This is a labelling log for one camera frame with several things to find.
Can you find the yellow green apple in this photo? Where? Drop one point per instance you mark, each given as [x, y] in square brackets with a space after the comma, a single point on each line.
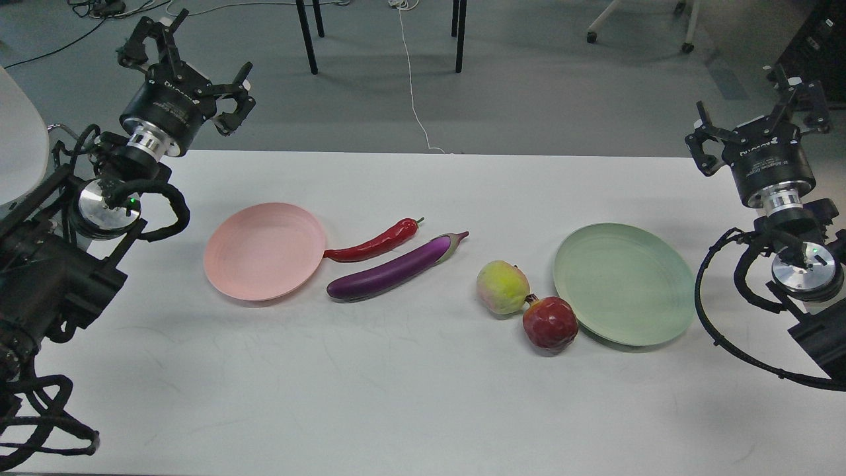
[502, 287]

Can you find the green plate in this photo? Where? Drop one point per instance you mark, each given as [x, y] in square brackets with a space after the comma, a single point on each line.
[625, 284]

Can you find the red pomegranate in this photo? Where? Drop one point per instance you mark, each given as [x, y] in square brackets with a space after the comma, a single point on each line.
[550, 323]

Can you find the purple eggplant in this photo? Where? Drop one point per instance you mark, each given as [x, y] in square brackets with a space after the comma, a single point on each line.
[389, 275]

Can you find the white chair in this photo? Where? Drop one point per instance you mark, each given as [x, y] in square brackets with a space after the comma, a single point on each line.
[24, 143]

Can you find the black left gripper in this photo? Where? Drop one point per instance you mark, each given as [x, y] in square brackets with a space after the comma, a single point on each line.
[163, 109]

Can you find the black equipment case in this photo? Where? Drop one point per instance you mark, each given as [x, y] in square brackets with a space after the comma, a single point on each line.
[817, 51]

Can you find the white rolling chair base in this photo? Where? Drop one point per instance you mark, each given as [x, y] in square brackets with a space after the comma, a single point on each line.
[613, 23]

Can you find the red chili pepper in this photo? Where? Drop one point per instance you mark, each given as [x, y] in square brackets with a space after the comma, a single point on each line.
[390, 239]

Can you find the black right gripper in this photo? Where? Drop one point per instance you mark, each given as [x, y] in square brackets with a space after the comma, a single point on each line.
[770, 165]

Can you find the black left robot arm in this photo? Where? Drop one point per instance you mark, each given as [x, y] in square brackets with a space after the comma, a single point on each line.
[61, 244]

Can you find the pink plate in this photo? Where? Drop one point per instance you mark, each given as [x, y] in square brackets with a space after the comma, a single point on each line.
[264, 251]

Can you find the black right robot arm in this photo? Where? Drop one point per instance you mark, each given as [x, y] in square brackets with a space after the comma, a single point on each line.
[788, 264]

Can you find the black table legs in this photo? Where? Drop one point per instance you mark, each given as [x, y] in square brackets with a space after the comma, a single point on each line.
[386, 40]

